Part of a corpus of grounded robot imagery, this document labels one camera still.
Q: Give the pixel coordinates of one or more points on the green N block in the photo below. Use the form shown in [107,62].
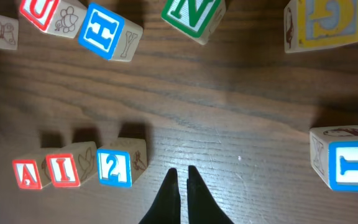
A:
[197,19]

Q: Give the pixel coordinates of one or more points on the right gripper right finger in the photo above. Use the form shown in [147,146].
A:
[202,208]

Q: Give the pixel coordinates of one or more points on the blue H block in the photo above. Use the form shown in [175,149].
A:
[109,35]

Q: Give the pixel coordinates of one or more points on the blue 2 block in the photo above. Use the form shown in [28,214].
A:
[122,162]

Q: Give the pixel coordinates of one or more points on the red A block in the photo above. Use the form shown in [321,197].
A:
[31,169]

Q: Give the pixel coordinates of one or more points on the red U block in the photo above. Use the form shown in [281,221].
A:
[55,17]

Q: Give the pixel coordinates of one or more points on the yellow block centre right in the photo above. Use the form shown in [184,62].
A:
[319,24]

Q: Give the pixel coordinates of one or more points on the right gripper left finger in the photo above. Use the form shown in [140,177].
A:
[166,206]

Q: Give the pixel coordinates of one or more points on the red I block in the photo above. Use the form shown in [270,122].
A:
[72,165]

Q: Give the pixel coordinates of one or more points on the blue T block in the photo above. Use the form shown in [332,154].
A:
[334,156]

